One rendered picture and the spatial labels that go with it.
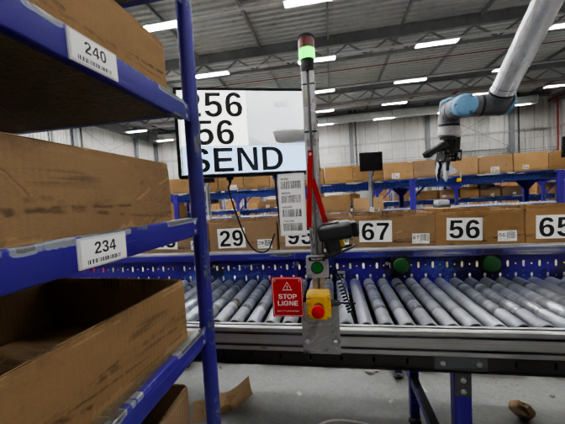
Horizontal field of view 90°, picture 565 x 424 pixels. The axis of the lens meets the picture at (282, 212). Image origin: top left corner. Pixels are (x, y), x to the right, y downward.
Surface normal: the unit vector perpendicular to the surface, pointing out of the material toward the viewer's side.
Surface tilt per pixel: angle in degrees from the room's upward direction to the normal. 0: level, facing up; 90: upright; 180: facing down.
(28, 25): 90
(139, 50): 90
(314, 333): 90
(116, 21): 90
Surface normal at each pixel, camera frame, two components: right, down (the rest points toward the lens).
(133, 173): 0.99, -0.04
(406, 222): -0.16, 0.07
